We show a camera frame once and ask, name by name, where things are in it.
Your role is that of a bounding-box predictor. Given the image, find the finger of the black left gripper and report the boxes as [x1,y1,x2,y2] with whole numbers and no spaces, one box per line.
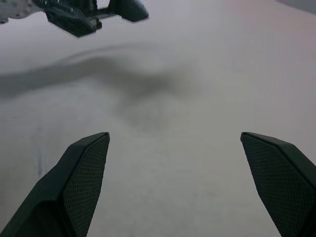
[45,9,103,38]
[122,0,150,24]

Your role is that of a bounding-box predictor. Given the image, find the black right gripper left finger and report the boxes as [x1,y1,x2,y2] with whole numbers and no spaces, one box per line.
[0,132,111,237]

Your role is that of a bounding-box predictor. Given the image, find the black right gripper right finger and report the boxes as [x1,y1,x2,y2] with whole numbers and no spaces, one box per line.
[240,132,316,237]

